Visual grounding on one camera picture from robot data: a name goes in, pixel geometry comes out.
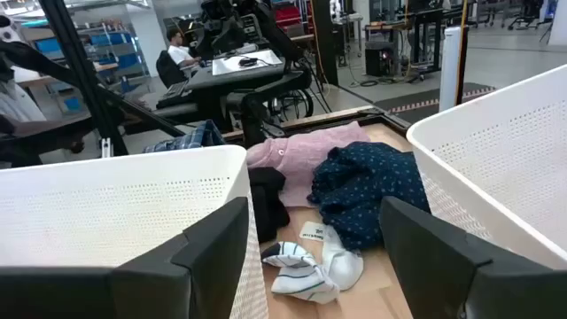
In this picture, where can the white blue-striped cloth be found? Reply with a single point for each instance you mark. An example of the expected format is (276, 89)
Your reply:
(297, 279)

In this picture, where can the black pillar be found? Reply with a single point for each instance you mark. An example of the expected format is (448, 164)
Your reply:
(325, 40)

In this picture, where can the person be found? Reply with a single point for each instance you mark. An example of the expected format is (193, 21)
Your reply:
(17, 106)
(179, 53)

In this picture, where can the black computer tower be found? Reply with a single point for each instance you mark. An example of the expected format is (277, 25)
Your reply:
(378, 59)

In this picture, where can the white paper garment tag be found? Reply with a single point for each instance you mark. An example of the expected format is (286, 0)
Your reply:
(312, 231)

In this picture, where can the black garment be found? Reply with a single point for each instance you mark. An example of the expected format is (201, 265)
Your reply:
(266, 199)

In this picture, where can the blue plaid shirt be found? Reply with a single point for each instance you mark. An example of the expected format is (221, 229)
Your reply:
(190, 139)

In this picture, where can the black desk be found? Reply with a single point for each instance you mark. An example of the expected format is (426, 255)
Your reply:
(230, 80)

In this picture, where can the black hazard-striped floor mat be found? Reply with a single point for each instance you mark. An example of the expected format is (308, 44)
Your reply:
(421, 104)

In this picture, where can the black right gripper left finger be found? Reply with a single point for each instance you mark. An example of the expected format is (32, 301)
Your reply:
(133, 292)

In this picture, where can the red crate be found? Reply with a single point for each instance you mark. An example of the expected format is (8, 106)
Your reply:
(288, 15)

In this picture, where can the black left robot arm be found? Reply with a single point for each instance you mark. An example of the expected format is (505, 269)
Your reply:
(266, 88)

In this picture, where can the black office chair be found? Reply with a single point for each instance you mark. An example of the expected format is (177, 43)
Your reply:
(168, 71)

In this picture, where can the blue storage shelving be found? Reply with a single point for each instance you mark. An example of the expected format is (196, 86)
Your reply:
(111, 49)

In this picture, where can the pink shirt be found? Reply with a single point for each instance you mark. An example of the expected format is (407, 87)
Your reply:
(301, 155)

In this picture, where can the navy dotted garment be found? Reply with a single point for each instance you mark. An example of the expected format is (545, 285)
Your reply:
(363, 190)

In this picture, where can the white perforated plastic bin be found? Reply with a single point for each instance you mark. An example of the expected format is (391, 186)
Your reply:
(111, 208)
(509, 155)

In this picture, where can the black background robot station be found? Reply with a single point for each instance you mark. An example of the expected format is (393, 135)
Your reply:
(226, 26)

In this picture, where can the black workbench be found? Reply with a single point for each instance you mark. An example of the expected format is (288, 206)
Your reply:
(425, 40)

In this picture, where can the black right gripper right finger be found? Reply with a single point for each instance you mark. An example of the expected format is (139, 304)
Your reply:
(443, 283)

